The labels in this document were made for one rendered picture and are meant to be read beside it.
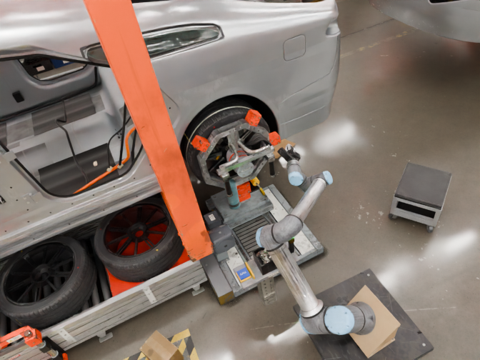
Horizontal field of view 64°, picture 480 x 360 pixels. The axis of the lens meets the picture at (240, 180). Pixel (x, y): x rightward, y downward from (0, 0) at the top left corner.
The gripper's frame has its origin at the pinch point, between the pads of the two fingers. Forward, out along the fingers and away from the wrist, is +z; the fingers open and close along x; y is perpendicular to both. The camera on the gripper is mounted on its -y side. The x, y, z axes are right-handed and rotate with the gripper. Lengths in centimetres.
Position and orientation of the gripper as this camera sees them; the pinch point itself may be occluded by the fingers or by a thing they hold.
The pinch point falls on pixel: (287, 145)
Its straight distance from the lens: 279.4
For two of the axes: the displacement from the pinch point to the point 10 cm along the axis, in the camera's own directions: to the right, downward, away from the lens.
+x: 5.7, -6.1, -5.5
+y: 8.2, 4.1, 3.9
